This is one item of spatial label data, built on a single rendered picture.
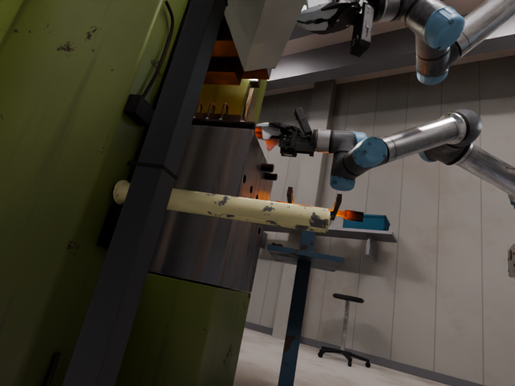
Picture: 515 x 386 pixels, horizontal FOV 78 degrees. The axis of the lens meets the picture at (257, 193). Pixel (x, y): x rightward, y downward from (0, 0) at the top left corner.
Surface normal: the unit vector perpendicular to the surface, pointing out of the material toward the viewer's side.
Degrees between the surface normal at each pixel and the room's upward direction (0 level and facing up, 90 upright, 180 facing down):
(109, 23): 90
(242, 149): 90
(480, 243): 90
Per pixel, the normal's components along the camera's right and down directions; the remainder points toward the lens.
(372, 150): 0.19, -0.26
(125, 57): -0.20, -0.33
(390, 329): -0.48, -0.35
